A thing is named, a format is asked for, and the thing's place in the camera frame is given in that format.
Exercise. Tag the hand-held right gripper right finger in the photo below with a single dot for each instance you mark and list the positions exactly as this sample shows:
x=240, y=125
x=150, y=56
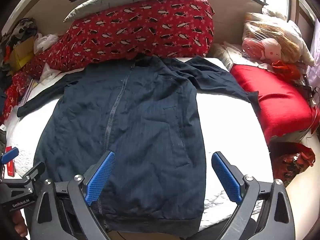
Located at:
x=226, y=180

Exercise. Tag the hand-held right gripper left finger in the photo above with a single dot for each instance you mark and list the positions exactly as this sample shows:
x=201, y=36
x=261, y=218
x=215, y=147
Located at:
x=100, y=177

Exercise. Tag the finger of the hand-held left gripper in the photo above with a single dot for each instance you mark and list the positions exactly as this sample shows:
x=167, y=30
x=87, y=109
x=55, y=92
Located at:
x=10, y=154
x=35, y=171

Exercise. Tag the navy zip jacket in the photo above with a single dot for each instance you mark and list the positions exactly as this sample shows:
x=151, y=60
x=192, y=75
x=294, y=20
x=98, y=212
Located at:
x=150, y=117

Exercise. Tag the pile of dark clothes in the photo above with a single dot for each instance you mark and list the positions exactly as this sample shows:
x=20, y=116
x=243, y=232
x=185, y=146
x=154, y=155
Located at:
x=20, y=28

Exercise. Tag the person's left hand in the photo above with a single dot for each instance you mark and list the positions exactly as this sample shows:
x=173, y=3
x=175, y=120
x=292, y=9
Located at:
x=20, y=223

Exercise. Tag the red flat box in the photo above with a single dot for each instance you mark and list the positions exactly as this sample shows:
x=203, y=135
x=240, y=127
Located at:
x=11, y=166

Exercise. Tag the grey green cloth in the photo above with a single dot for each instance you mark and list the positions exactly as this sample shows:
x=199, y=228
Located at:
x=2, y=140

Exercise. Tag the red patterned foil bag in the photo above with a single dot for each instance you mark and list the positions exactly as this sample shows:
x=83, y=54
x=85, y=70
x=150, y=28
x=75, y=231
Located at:
x=292, y=162

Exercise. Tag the crumpled clear plastic bag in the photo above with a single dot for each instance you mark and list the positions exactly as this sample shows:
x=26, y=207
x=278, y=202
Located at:
x=48, y=73

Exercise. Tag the red satin pillow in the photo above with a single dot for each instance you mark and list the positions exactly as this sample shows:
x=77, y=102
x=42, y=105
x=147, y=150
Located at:
x=275, y=100

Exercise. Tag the yellow cardboard box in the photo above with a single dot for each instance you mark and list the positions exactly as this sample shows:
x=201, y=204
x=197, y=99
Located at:
x=22, y=55

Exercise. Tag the white plastic bag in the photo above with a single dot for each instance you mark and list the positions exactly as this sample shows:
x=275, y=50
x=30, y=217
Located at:
x=45, y=42

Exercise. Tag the red patterned wrapper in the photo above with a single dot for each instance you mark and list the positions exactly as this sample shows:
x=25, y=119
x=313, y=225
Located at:
x=285, y=68

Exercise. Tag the pink plush toy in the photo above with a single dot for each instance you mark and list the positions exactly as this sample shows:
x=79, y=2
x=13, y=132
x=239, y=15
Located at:
x=271, y=48

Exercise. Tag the red penguin print blanket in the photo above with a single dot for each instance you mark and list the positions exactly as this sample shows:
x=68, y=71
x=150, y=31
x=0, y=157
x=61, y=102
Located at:
x=150, y=30

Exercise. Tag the clear bag of plush toys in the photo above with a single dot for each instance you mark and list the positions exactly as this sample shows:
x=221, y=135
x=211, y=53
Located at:
x=272, y=31

